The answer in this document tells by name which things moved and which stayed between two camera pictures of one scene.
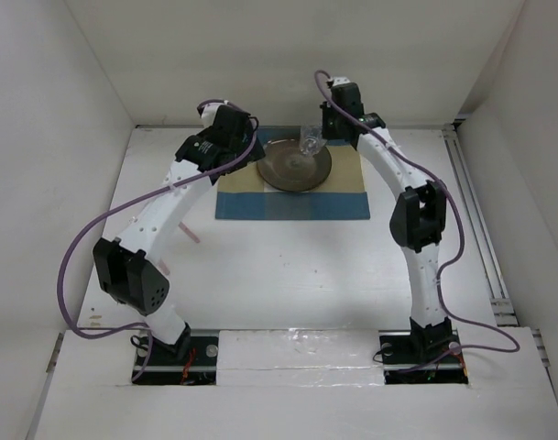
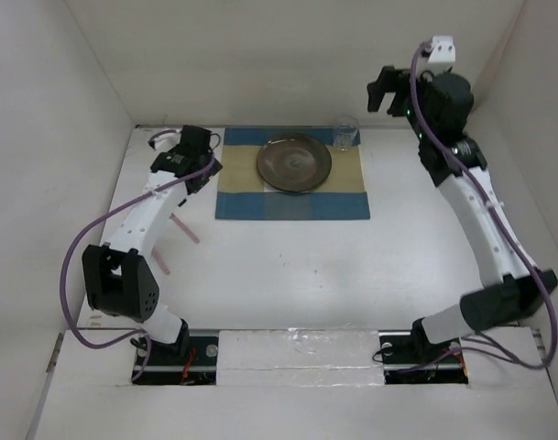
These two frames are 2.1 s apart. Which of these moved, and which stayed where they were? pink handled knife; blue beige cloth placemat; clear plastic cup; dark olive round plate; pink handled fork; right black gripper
Moved: right black gripper; clear plastic cup
Stayed: blue beige cloth placemat; pink handled knife; pink handled fork; dark olive round plate
